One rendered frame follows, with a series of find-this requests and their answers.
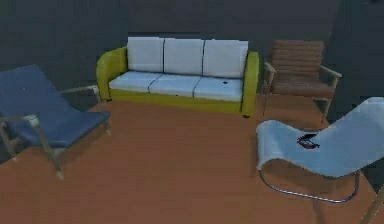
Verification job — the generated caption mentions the yellow sofa with white cushions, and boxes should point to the yellow sofa with white cushions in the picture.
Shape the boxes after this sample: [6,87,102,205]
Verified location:
[95,36,260,118]

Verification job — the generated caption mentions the wooden armchair with brown cushion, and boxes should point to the wooden armchair with brown cushion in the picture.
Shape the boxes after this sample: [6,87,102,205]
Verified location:
[262,39,343,124]

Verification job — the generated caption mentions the small red and black object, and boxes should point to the small red and black object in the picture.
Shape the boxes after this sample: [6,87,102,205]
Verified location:
[296,133,321,150]

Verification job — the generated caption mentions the white curved lounge chair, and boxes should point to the white curved lounge chair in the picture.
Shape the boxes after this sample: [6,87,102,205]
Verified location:
[255,96,384,204]

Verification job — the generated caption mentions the blue lounge chair wooden frame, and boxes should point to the blue lounge chair wooden frame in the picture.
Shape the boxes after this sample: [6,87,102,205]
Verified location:
[0,64,112,181]

